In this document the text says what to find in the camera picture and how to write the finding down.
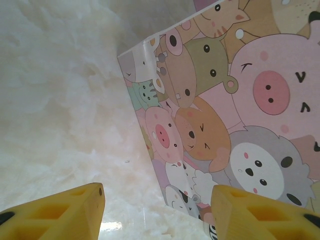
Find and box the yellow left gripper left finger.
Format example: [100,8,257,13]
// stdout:
[0,182,106,240]

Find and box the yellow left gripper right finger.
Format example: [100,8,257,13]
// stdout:
[211,184,320,240]

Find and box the cartoon animal paper bag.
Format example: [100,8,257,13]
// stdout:
[116,0,320,226]

